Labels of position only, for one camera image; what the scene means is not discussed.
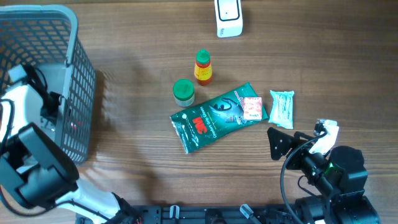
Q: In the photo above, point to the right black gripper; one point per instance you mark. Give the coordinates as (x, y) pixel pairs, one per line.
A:
(288, 142)

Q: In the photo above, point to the light teal tissue pack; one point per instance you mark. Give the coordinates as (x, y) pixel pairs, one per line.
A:
(282, 109)

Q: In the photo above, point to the small red snack packet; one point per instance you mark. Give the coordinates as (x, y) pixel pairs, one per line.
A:
(252, 108)

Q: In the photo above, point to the red sauce bottle green cap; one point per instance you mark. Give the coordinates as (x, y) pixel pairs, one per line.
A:
(203, 69)

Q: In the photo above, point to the green lid jar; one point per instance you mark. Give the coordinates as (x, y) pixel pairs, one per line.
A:
(184, 92)

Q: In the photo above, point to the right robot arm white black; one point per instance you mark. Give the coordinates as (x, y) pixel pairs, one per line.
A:
(338, 173)

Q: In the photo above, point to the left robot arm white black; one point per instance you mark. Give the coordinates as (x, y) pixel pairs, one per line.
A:
(34, 170)

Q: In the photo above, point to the white barcode scanner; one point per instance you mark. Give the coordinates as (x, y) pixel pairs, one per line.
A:
(229, 18)

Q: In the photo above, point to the grey plastic mesh basket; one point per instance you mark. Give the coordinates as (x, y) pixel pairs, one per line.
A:
(46, 37)

